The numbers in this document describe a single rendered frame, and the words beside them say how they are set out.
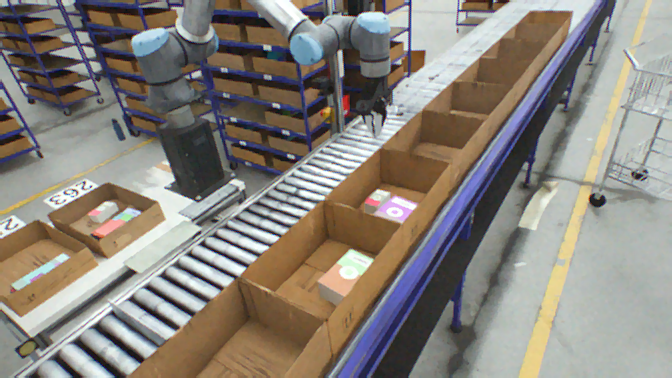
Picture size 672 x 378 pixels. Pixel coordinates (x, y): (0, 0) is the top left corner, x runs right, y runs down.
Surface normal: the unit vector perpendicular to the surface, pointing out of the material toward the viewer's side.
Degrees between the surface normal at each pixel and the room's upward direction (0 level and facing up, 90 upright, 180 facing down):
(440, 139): 89
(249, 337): 1
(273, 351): 1
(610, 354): 0
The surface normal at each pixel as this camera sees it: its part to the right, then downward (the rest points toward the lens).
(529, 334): -0.08, -0.82
